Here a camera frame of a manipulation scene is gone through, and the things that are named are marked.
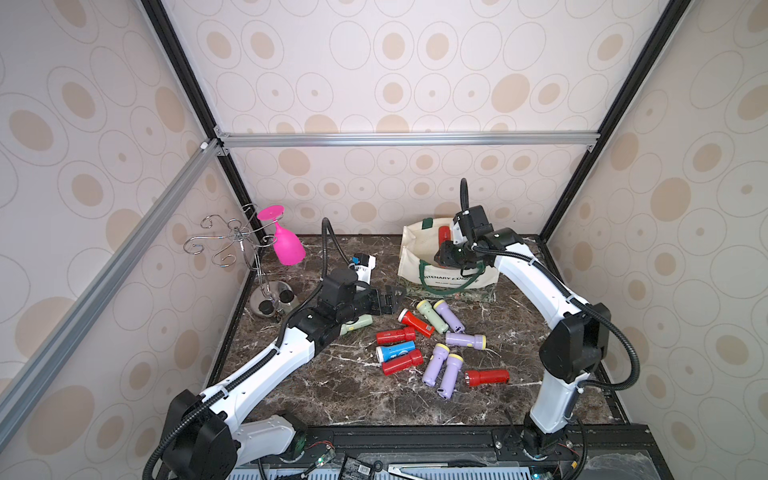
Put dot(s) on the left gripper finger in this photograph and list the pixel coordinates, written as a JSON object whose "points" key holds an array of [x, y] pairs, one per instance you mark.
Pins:
{"points": [[391, 307], [394, 293]]}

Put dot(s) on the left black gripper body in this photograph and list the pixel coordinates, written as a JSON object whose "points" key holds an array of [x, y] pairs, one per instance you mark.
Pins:
{"points": [[363, 302]]}

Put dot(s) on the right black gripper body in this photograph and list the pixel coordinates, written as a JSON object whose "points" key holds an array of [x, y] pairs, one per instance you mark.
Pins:
{"points": [[450, 257]]}

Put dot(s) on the red flashlight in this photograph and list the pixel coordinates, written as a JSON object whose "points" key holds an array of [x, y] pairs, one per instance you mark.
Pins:
{"points": [[407, 318], [411, 359], [476, 378], [396, 336], [444, 235]]}

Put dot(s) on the pale green flashlight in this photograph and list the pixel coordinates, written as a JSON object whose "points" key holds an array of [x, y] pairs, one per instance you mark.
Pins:
{"points": [[433, 318], [362, 322]]}

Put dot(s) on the cream green tote bag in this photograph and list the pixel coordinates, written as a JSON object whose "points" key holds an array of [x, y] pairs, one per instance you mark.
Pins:
{"points": [[432, 264]]}

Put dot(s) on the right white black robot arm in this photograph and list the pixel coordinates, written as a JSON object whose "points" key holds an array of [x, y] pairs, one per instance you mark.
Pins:
{"points": [[579, 331]]}

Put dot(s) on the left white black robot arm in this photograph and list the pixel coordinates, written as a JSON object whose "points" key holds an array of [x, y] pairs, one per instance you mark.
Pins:
{"points": [[252, 390]]}

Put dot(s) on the purple flashlight upper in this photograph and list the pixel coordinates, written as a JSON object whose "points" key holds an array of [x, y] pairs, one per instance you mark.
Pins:
{"points": [[448, 316]]}

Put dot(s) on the red flashlight below blue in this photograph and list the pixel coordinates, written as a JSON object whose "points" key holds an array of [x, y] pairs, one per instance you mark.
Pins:
{"points": [[411, 359]]}

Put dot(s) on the purple flashlight lower left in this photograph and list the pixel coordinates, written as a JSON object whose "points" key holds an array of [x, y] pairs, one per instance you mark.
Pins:
{"points": [[439, 356]]}

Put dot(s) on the pink plastic wine glass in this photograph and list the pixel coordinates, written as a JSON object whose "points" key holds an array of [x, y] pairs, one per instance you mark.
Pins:
{"points": [[287, 246]]}

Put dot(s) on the purple flashlight lower right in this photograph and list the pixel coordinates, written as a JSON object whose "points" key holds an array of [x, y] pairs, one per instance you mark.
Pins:
{"points": [[453, 367]]}

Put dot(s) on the purple flashlight yellow head sideways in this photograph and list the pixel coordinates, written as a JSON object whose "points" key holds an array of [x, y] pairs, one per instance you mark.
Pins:
{"points": [[477, 342]]}

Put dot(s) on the horizontal aluminium back bar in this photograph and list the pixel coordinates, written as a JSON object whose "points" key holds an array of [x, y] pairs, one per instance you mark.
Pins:
{"points": [[423, 139]]}

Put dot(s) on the aluminium left side bar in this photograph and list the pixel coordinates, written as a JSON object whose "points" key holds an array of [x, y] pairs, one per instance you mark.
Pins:
{"points": [[47, 362]]}

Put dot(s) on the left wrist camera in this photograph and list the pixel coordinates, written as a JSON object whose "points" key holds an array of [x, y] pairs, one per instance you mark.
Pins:
{"points": [[363, 265]]}

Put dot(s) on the silver wire glass rack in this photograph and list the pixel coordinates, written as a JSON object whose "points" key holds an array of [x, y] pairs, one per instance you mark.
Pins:
{"points": [[235, 239]]}

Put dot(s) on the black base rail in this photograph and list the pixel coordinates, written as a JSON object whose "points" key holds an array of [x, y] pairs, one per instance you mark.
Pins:
{"points": [[414, 452]]}

